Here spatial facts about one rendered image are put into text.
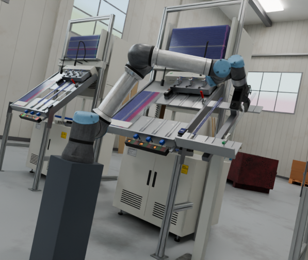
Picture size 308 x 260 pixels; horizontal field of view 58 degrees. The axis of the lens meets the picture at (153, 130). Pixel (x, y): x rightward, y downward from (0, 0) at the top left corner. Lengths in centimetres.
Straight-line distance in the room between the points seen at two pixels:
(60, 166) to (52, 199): 15
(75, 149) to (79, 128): 9
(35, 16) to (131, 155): 473
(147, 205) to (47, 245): 103
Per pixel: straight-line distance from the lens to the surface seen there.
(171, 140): 174
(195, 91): 214
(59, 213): 131
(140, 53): 131
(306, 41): 1234
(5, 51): 622
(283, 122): 1165
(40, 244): 145
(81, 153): 129
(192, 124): 185
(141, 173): 226
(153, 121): 198
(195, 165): 200
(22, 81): 633
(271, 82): 1210
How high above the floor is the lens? 75
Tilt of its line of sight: level
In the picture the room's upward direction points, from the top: 12 degrees clockwise
